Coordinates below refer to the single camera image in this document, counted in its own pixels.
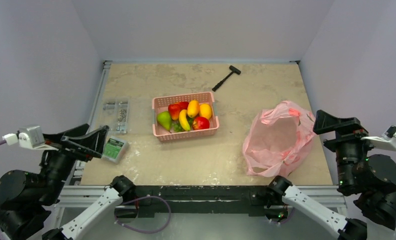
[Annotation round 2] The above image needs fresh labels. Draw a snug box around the green fake grape bunch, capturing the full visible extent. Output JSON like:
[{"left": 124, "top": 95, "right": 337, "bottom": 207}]
[{"left": 172, "top": 118, "right": 194, "bottom": 133}]

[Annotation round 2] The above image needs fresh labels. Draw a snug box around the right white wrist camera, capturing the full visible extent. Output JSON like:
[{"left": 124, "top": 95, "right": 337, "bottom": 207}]
[{"left": 361, "top": 125, "right": 396, "bottom": 152}]

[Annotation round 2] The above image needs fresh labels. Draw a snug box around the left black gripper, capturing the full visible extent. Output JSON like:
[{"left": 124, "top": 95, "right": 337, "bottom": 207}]
[{"left": 39, "top": 122, "right": 109, "bottom": 202}]

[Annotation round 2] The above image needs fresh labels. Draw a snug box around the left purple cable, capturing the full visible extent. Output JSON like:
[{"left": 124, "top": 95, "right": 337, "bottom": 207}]
[{"left": 0, "top": 139, "right": 172, "bottom": 240}]

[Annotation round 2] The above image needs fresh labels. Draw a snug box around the pink plastic bag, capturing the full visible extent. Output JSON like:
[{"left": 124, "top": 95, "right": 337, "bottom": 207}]
[{"left": 242, "top": 100, "right": 316, "bottom": 178}]

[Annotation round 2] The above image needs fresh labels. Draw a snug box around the black hammer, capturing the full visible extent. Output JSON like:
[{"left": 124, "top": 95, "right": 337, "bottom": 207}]
[{"left": 211, "top": 65, "right": 242, "bottom": 92}]

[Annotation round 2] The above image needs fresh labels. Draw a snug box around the green labelled small box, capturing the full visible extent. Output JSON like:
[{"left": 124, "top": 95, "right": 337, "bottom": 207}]
[{"left": 101, "top": 136, "right": 129, "bottom": 164}]

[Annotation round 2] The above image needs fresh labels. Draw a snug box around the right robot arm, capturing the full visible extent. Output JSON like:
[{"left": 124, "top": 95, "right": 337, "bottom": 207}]
[{"left": 266, "top": 110, "right": 396, "bottom": 240}]

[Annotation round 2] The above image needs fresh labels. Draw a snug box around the orange yellow fake fruit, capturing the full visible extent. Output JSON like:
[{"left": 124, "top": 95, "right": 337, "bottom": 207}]
[{"left": 187, "top": 100, "right": 200, "bottom": 118}]

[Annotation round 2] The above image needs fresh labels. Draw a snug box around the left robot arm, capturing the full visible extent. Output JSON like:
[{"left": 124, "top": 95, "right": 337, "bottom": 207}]
[{"left": 0, "top": 123, "right": 138, "bottom": 240}]

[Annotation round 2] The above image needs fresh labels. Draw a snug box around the yellow fake banana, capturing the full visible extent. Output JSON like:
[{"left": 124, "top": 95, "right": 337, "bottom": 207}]
[{"left": 178, "top": 109, "right": 191, "bottom": 132}]

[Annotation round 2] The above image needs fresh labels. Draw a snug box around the clear plastic screw organizer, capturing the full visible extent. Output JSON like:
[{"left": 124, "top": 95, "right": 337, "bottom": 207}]
[{"left": 98, "top": 97, "right": 131, "bottom": 135}]

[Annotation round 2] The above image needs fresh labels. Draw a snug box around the aluminium frame rail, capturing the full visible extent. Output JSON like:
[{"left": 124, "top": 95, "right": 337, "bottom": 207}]
[{"left": 45, "top": 60, "right": 113, "bottom": 240}]

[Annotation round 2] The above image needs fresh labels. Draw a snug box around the pink perforated plastic basket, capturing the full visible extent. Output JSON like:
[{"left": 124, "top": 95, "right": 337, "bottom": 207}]
[{"left": 151, "top": 91, "right": 220, "bottom": 143}]

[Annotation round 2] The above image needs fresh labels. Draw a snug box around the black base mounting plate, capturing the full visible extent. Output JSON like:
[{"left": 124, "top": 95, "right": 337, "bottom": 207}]
[{"left": 103, "top": 183, "right": 300, "bottom": 220}]

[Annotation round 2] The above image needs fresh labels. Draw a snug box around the yellow fake lemon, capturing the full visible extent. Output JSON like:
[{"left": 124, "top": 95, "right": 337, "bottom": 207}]
[{"left": 199, "top": 103, "right": 213, "bottom": 120}]

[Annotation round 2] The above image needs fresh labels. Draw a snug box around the green fake pear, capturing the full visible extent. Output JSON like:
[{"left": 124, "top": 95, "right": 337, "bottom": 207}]
[{"left": 156, "top": 111, "right": 173, "bottom": 132}]

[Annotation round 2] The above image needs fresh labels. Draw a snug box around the red fake apple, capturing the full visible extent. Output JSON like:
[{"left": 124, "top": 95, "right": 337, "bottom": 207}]
[{"left": 192, "top": 116, "right": 210, "bottom": 130}]

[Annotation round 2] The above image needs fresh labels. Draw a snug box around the red orange fake mango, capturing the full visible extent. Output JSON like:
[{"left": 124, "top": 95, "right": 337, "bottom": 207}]
[{"left": 177, "top": 101, "right": 189, "bottom": 110}]

